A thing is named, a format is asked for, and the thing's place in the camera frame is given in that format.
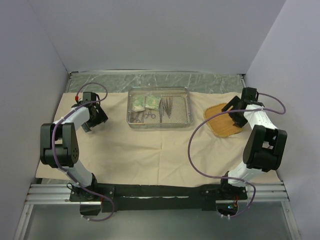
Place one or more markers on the gauze packet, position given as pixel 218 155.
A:
pixel 152 102
pixel 138 103

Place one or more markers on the steel mesh instrument tray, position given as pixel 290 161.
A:
pixel 181 116

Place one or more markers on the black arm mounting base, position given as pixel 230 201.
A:
pixel 130 197

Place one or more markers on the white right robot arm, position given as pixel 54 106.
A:
pixel 265 147

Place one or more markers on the steel surgical scissors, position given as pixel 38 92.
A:
pixel 135 119

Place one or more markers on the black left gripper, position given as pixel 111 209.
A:
pixel 101 117

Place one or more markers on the aluminium front frame rail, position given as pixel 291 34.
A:
pixel 53 194

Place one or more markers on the aluminium table edge rail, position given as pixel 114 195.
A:
pixel 243 80

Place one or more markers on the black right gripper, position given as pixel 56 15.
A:
pixel 239 121

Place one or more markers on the orange woven bamboo tray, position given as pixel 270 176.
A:
pixel 222 126

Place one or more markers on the left gauze packet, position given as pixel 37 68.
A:
pixel 138 103

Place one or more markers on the steel tweezers bundle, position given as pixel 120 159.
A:
pixel 167 105

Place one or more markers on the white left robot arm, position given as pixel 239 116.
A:
pixel 59 147

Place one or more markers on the right gauze packet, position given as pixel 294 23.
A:
pixel 152 102

